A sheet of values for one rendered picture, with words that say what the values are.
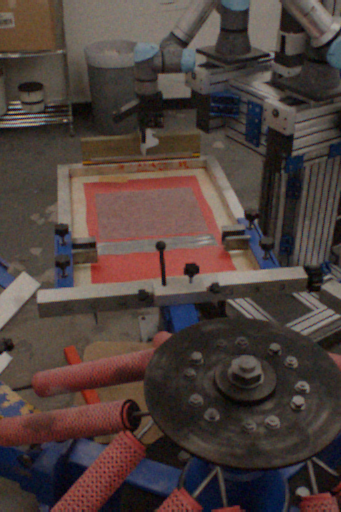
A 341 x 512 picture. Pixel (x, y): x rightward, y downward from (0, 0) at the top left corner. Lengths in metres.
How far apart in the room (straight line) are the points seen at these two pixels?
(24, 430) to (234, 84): 1.82
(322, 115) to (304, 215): 0.63
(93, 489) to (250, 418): 0.24
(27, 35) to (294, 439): 4.22
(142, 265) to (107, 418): 0.86
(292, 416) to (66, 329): 2.23
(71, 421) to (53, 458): 0.17
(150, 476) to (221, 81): 1.80
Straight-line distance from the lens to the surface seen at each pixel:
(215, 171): 2.21
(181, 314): 1.45
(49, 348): 2.94
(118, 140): 2.08
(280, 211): 2.74
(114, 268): 1.75
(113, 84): 4.86
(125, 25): 5.30
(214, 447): 0.84
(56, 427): 1.04
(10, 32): 4.81
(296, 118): 2.20
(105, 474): 0.92
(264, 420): 0.88
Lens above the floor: 1.97
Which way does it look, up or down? 33 degrees down
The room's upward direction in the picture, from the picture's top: straight up
